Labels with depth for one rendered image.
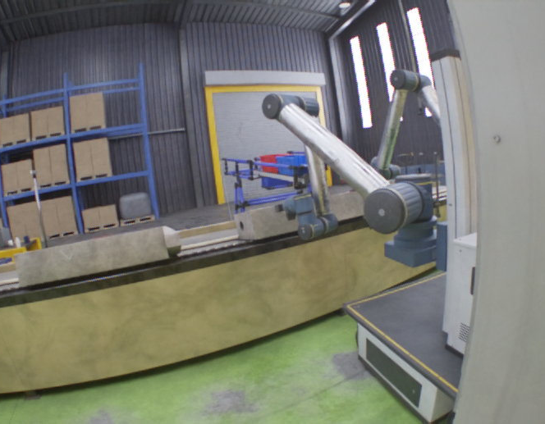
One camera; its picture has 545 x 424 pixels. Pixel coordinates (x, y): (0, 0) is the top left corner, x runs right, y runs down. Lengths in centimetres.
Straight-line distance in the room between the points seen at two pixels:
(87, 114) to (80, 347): 958
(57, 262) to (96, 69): 1152
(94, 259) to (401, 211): 166
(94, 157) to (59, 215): 222
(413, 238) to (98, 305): 182
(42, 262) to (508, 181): 206
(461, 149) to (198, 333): 186
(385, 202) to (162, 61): 1244
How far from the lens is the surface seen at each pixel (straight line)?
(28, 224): 1147
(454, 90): 150
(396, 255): 170
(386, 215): 136
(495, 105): 31
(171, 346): 219
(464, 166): 148
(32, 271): 209
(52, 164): 1118
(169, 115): 1266
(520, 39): 31
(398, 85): 224
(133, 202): 1084
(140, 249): 196
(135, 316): 208
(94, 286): 202
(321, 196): 192
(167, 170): 1242
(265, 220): 213
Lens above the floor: 128
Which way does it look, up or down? 8 degrees down
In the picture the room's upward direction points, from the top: 7 degrees counter-clockwise
